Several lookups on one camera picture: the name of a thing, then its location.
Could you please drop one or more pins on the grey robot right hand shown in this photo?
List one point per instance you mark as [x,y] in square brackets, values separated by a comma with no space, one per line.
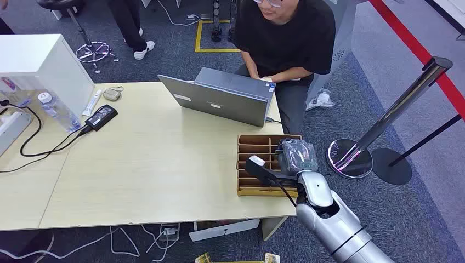
[298,156]

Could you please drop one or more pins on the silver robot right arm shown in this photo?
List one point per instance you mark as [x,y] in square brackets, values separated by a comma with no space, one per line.
[338,225]

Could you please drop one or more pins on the wooden slotted card organizer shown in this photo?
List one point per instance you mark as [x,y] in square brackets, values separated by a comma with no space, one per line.
[254,150]

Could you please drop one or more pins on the person's hand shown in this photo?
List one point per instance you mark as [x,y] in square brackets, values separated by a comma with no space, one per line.
[267,78]

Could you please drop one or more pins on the seated person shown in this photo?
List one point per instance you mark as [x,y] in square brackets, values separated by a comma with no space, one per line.
[290,36]

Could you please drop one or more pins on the standing person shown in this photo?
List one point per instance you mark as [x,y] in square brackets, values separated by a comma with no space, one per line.
[129,25]

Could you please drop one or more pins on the clear plastic bag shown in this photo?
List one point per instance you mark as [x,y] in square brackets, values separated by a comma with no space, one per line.
[321,98]

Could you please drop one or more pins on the beige table leg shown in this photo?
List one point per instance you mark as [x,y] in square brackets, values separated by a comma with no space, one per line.
[270,227]

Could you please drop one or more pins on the grey open laptop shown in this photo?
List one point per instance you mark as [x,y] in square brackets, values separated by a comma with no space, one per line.
[221,99]

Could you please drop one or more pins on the yellow printed packet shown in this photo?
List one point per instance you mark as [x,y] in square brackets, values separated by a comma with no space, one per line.
[272,258]
[203,258]

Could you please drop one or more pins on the black stand leg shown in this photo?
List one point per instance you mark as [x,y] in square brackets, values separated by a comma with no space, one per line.
[232,21]
[216,25]

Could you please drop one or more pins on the white power strip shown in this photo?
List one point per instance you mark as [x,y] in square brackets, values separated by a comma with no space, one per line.
[169,232]

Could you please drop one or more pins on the red barrier belt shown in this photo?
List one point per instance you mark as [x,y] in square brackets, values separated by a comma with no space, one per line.
[417,49]

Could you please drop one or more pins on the small grey pouch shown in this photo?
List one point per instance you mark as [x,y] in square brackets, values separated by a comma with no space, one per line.
[111,94]

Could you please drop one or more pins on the black power adapter brick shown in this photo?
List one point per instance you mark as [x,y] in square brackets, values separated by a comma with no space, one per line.
[101,117]

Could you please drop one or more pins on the white furniture edge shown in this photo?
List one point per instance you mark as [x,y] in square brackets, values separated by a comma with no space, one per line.
[450,12]

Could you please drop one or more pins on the white tube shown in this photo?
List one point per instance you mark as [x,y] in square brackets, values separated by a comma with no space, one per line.
[92,103]

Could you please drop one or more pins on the black stool chrome base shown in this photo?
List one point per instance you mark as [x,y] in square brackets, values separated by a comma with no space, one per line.
[92,52]

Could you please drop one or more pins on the clear plastic water bottle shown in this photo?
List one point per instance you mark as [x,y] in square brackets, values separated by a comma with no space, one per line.
[58,112]

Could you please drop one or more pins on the white cabinet box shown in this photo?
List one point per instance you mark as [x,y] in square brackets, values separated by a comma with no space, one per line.
[43,65]

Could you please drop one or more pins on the white device casing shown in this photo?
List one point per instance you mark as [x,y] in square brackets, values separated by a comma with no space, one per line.
[11,129]

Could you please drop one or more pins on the clear plastic container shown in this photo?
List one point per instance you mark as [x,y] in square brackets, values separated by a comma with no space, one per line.
[14,90]

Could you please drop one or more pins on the black stanchion post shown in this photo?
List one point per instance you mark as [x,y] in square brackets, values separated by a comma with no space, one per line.
[391,167]

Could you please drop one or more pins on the chrome stanchion post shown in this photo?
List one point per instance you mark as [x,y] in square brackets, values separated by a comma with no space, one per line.
[392,109]

